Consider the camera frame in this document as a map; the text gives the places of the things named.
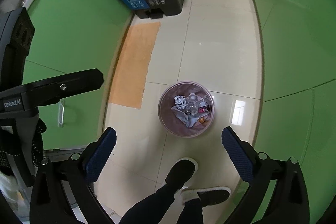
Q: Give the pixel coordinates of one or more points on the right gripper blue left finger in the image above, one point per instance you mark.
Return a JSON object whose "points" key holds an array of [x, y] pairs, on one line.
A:
{"points": [[49, 202]]}

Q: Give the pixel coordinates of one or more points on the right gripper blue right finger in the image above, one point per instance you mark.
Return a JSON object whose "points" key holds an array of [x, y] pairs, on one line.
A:
{"points": [[289, 202]]}

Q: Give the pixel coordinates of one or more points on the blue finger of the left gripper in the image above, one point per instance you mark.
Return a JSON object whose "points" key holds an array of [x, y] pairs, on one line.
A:
{"points": [[71, 84]]}

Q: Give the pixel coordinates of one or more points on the black floral wrapper packet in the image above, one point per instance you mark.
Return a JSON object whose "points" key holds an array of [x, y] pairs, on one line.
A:
{"points": [[205, 109]]}

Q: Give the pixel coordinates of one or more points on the clear plastic bottle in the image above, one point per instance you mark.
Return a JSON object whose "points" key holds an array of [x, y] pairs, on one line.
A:
{"points": [[193, 105]]}

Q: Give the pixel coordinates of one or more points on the orange floor mat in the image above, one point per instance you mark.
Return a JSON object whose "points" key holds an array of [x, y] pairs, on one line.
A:
{"points": [[128, 83]]}

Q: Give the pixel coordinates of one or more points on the right black shoe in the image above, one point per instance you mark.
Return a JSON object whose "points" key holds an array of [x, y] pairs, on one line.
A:
{"points": [[207, 196]]}

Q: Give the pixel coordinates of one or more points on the black shoe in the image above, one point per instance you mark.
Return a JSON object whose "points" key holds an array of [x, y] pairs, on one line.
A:
{"points": [[181, 172], [207, 196]]}

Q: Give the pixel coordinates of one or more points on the left black shoe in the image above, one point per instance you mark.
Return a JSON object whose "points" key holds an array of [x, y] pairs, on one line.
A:
{"points": [[181, 172]]}

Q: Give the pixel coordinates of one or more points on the pink round waste basket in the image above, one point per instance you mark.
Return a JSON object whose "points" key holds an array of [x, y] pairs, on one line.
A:
{"points": [[177, 122]]}

